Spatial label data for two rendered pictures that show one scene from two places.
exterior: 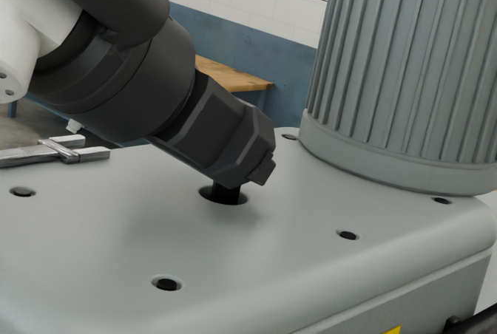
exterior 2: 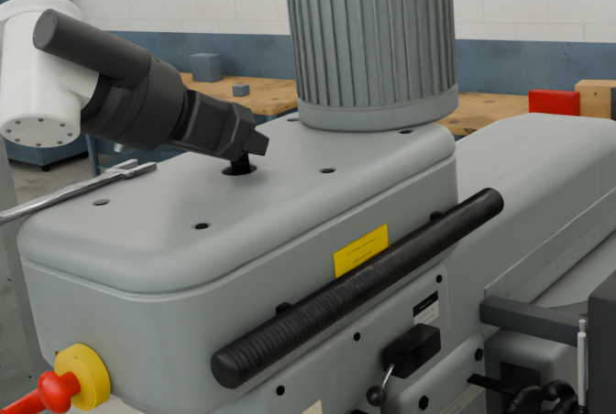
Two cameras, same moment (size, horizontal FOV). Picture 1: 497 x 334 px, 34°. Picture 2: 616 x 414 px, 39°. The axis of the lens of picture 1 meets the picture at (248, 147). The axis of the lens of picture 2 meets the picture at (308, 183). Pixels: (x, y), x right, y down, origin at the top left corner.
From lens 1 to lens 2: 32 cm
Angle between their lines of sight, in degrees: 3
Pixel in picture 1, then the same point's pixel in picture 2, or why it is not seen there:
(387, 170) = (360, 121)
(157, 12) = (143, 60)
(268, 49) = not seen: hidden behind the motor
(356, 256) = (332, 181)
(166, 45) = (159, 79)
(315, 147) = (309, 121)
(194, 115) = (192, 118)
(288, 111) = not seen: hidden behind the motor
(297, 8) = not seen: hidden behind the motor
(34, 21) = (71, 88)
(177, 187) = (206, 173)
